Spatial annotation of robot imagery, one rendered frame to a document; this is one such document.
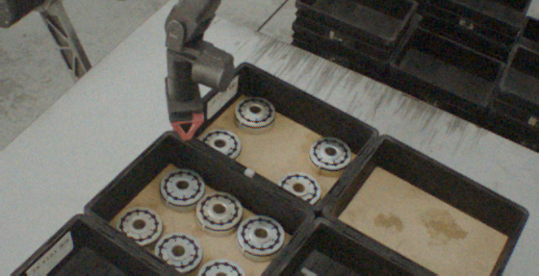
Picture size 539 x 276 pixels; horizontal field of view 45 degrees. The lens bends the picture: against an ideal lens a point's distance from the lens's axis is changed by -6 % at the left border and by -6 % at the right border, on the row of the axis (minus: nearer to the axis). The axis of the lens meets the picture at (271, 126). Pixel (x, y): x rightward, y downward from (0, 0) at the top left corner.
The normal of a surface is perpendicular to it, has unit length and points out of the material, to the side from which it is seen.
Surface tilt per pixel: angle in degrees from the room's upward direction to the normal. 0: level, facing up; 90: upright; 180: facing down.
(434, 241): 0
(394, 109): 0
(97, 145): 0
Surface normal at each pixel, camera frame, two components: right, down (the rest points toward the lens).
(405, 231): 0.09, -0.68
